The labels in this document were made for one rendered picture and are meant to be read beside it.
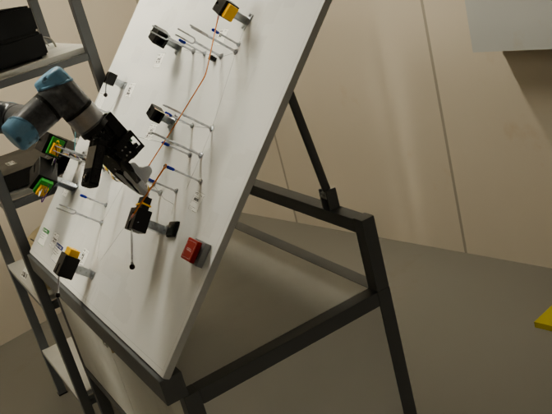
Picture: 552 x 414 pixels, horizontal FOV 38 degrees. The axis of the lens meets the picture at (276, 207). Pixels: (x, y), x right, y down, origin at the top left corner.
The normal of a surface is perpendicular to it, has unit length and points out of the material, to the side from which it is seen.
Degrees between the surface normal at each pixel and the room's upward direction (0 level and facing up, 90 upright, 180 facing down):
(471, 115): 90
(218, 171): 47
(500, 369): 0
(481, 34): 90
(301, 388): 90
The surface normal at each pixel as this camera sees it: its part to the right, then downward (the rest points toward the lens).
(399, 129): -0.71, 0.40
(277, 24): -0.76, -0.35
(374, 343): 0.51, 0.18
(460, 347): -0.24, -0.91
